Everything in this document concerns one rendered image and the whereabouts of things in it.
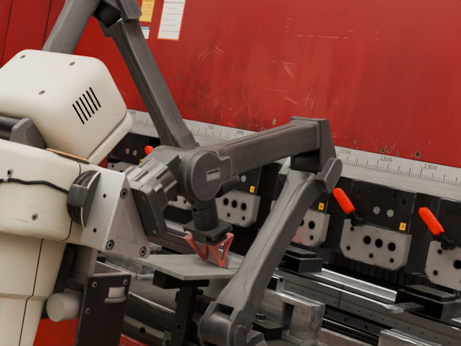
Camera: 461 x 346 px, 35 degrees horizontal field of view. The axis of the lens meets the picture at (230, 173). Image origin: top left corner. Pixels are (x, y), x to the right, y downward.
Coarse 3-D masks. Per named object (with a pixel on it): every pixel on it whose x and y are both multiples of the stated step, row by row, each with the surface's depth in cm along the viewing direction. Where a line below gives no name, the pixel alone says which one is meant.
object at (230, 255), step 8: (232, 224) 180; (232, 232) 180; (240, 232) 178; (248, 232) 176; (256, 232) 175; (240, 240) 178; (248, 240) 176; (232, 248) 179; (240, 248) 178; (248, 248) 176; (232, 256) 180; (240, 256) 178
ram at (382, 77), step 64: (192, 0) 191; (256, 0) 177; (320, 0) 164; (384, 0) 154; (448, 0) 144; (192, 64) 189; (256, 64) 175; (320, 64) 163; (384, 64) 152; (448, 64) 143; (256, 128) 173; (384, 128) 151; (448, 128) 142; (448, 192) 141
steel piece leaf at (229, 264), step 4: (208, 256) 173; (212, 256) 172; (208, 260) 173; (212, 260) 172; (228, 260) 168; (232, 260) 180; (216, 264) 171; (224, 264) 169; (228, 264) 174; (232, 264) 174; (236, 264) 175; (228, 268) 169; (232, 268) 170; (236, 268) 171
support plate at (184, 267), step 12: (144, 264) 160; (156, 264) 158; (168, 264) 161; (180, 264) 163; (192, 264) 166; (204, 264) 169; (180, 276) 152; (192, 276) 154; (204, 276) 157; (216, 276) 160; (228, 276) 163
